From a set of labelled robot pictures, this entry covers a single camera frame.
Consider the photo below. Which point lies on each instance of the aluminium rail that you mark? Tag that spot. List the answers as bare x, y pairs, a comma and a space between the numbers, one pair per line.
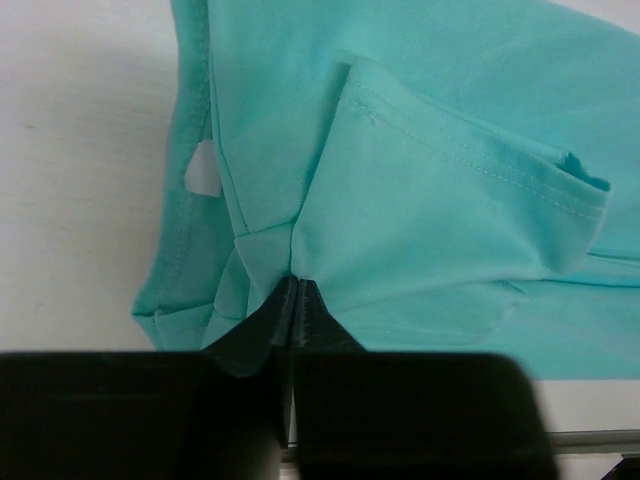
595, 442

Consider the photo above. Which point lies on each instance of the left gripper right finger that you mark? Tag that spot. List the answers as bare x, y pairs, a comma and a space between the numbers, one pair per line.
408, 415

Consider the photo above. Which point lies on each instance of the teal t shirt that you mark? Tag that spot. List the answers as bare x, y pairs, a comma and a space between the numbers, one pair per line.
453, 175

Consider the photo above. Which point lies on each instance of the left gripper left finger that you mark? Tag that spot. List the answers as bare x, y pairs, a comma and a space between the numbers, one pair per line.
150, 415

